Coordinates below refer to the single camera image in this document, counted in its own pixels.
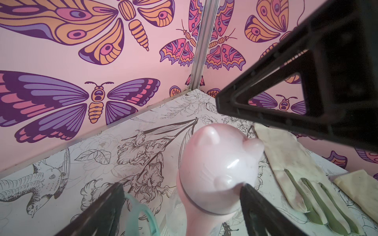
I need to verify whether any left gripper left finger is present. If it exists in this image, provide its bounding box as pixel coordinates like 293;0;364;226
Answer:
56;183;125;236

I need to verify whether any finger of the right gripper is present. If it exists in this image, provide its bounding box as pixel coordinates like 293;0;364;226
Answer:
216;1;378;151

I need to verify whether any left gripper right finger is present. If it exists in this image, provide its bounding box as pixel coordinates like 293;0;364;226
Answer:
240;183;306;236

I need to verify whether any beige work glove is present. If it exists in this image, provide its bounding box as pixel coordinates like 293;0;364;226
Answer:
255;124;364;236

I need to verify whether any teal bottle handle ring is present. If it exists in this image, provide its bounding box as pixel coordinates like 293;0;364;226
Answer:
123;191;161;236

